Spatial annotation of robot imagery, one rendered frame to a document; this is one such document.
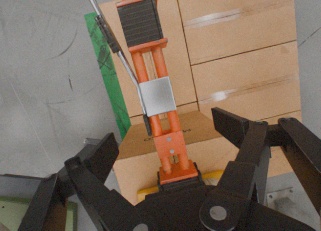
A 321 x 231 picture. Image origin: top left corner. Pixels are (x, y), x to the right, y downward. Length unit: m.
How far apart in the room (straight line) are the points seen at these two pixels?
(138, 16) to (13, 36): 1.62
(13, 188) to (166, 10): 1.14
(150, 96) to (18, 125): 1.71
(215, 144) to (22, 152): 1.81
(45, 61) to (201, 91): 1.34
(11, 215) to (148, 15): 1.04
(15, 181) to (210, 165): 0.87
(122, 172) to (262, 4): 1.03
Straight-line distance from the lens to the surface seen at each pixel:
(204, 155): 0.54
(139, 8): 0.32
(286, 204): 2.26
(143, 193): 0.56
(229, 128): 0.17
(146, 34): 0.31
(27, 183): 1.00
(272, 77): 1.08
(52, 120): 1.73
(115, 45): 0.31
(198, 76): 0.89
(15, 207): 1.06
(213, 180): 0.49
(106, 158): 0.18
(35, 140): 1.88
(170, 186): 0.38
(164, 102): 0.31
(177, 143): 0.33
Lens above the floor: 1.40
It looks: 79 degrees down
